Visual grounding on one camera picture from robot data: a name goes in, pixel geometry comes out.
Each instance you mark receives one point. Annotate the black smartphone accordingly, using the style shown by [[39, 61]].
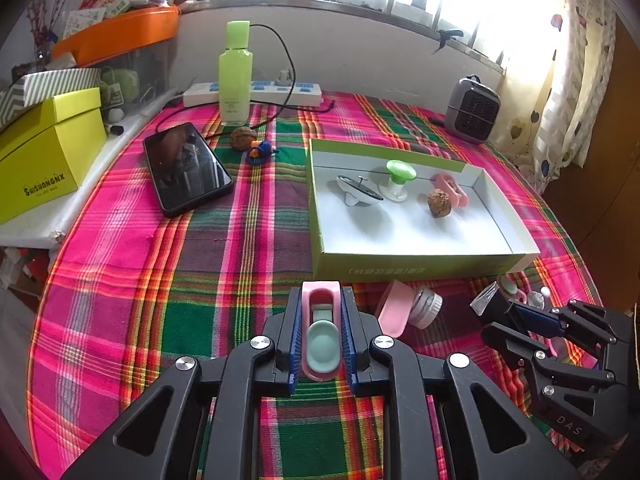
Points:
[[185, 170]]

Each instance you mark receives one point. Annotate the grey white striped box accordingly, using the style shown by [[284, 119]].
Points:
[[55, 80]]

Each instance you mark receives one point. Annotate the green white mushroom holder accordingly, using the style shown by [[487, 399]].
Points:
[[400, 170]]

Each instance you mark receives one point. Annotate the yellow green cardboard box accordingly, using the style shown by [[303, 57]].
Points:
[[45, 160]]

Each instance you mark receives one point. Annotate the pink green plaid tablecloth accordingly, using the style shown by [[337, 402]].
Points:
[[150, 285]]

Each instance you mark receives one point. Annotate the small blue toy figure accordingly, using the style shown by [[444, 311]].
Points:
[[260, 151]]

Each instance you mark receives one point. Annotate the large brown walnut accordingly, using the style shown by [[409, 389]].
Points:
[[439, 204]]

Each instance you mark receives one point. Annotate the small brown walnut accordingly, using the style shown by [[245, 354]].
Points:
[[243, 139]]

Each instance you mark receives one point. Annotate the black rectangular device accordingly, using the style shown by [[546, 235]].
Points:
[[492, 305]]

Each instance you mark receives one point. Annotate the clear bin with orange lid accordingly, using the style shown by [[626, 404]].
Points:
[[120, 30]]

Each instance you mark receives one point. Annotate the black white mushroom holder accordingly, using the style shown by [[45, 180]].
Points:
[[357, 190]]

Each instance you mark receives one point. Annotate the white power strip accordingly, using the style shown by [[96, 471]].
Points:
[[300, 92]]

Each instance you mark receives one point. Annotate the white plug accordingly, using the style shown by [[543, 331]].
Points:
[[284, 77]]

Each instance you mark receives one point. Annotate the red blossom branches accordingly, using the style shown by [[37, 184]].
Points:
[[45, 20]]

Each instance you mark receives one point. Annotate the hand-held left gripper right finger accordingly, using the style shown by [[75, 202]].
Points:
[[348, 340]]

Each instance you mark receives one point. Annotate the green plush toy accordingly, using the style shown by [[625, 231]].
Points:
[[122, 82]]

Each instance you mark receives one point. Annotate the heart print curtain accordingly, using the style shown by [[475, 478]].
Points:
[[575, 85]]

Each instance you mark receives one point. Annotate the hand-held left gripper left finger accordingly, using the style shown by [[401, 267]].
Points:
[[295, 340]]

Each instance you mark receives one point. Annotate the black clip on windowsill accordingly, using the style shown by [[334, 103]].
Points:
[[447, 35]]

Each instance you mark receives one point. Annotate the light green plastic bottle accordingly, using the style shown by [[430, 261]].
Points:
[[235, 80]]

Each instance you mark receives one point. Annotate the small clear jar white lid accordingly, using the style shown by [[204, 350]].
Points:
[[425, 307]]

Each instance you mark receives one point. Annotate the pink clip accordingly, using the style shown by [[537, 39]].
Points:
[[452, 187], [322, 345], [510, 285], [392, 310]]

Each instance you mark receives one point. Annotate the brown wooden cabinet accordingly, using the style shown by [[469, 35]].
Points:
[[620, 185]]

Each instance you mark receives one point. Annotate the small white knob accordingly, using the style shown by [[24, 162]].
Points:
[[537, 300]]

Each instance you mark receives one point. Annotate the grey space heater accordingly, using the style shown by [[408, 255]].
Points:
[[472, 110]]

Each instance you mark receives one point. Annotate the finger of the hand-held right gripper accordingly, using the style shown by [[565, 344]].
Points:
[[505, 340], [537, 317]]

